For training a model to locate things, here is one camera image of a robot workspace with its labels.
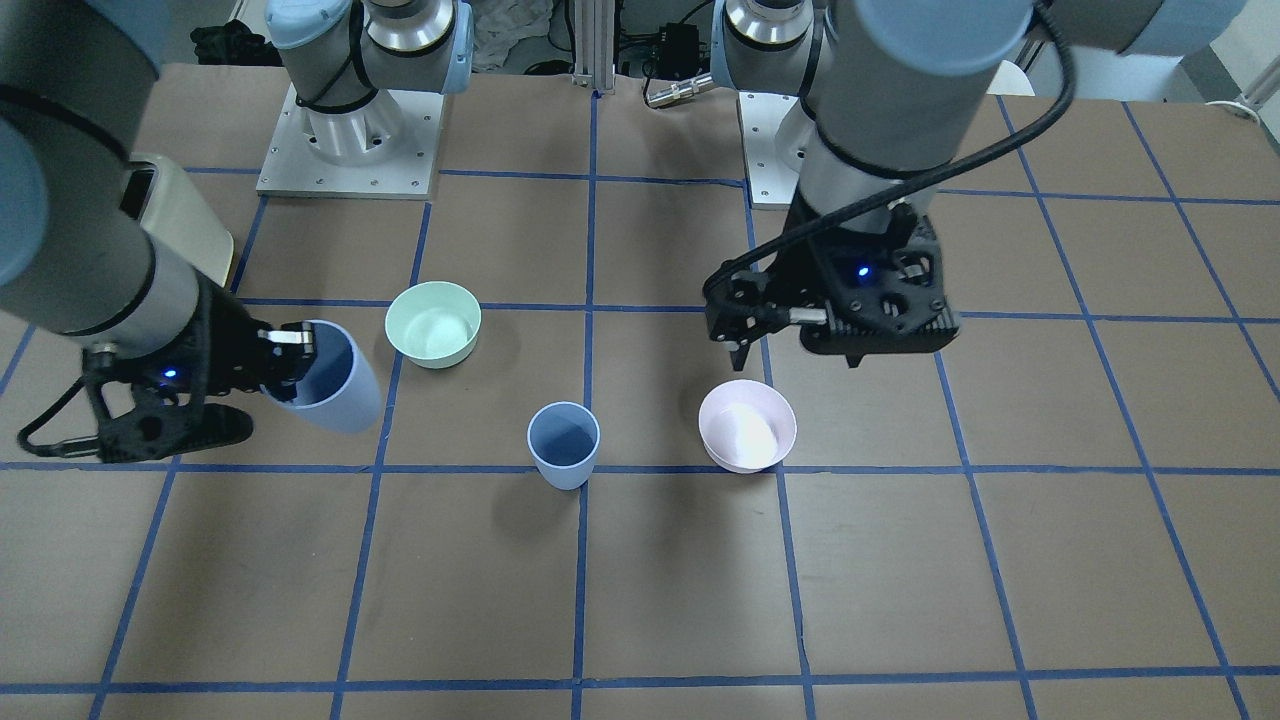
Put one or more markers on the pink bowl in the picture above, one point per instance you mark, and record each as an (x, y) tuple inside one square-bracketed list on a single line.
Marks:
[(746, 426)]

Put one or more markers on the cream toaster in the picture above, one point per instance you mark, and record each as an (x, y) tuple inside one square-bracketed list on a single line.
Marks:
[(161, 196)]

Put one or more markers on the blue cup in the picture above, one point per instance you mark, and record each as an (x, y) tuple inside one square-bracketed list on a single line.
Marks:
[(340, 391), (563, 439)]

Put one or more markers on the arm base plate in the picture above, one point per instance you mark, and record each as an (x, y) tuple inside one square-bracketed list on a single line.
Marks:
[(774, 131), (386, 150)]

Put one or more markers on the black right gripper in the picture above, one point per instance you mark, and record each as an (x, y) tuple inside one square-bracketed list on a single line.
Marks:
[(228, 335)]

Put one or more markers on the green bowl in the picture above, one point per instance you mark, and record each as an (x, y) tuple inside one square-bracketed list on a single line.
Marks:
[(434, 324)]

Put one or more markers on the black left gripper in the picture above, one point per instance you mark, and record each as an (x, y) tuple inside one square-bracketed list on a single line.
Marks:
[(800, 268)]

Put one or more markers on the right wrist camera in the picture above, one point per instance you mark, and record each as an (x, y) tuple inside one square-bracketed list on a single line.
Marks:
[(145, 408)]

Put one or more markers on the aluminium frame post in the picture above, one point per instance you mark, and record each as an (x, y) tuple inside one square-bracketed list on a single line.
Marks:
[(593, 31)]

